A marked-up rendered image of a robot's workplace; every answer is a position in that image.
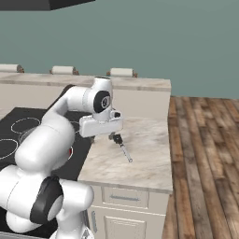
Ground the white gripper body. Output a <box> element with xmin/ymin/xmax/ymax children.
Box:
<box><xmin>78</xmin><ymin>116</ymin><xmax>124</xmax><ymax>139</ymax></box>

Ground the red round object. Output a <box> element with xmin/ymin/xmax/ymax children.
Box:
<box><xmin>67</xmin><ymin>146</ymin><xmax>75</xmax><ymax>161</ymax></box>

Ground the cream drawer front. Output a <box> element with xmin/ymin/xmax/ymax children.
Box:
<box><xmin>101</xmin><ymin>186</ymin><xmax>150</xmax><ymax>209</ymax></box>

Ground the black hob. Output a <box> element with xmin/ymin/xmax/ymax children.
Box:
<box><xmin>0</xmin><ymin>83</ymin><xmax>95</xmax><ymax>239</ymax></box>

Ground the cream cupboard door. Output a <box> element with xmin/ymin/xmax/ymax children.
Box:
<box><xmin>104</xmin><ymin>216</ymin><xmax>148</xmax><ymax>239</ymax></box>

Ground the dark range hood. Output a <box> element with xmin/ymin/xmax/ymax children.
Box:
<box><xmin>0</xmin><ymin>0</ymin><xmax>96</xmax><ymax>12</ymax></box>

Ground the black spatula with grey handle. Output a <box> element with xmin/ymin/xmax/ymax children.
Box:
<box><xmin>112</xmin><ymin>134</ymin><xmax>134</xmax><ymax>163</ymax></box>

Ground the grey drawer handle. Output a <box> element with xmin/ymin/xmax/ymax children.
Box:
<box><xmin>108</xmin><ymin>194</ymin><xmax>141</xmax><ymax>203</ymax></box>

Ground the grey cupboard handle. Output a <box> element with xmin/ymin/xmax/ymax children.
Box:
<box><xmin>91</xmin><ymin>210</ymin><xmax>98</xmax><ymax>234</ymax></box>

